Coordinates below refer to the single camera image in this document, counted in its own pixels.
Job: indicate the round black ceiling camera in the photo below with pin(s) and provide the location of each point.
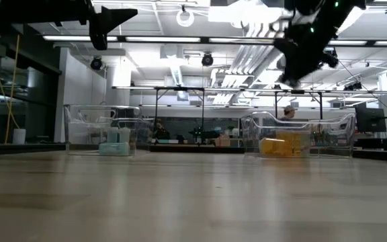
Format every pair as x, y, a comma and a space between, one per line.
207, 60
96, 63

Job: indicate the black background rig frame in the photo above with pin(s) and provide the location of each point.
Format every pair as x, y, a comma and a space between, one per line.
320, 104
203, 111

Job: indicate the black background robot arm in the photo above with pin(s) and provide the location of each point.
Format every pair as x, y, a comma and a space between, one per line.
200, 133

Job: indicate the white cylindrical container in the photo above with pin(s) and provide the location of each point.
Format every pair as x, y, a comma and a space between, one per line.
19, 136

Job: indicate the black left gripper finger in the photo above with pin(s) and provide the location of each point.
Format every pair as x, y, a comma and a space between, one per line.
107, 20

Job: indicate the black monitor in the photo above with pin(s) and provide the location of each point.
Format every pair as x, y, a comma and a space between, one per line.
370, 120

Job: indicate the cardboard box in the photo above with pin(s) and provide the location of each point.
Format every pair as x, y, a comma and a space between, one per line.
222, 141

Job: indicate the black ceiling camera cluster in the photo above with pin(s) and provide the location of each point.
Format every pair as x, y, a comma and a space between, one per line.
353, 86
330, 60

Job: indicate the clear plastic bin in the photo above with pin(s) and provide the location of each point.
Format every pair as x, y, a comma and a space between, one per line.
331, 141
86, 127

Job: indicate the black aluminium frame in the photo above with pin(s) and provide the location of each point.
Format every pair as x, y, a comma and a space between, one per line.
197, 148

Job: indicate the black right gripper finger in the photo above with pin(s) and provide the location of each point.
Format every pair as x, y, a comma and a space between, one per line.
292, 67
311, 62

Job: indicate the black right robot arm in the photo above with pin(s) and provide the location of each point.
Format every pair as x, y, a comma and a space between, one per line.
331, 13

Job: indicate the person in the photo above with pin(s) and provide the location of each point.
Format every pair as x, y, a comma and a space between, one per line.
289, 113
161, 130

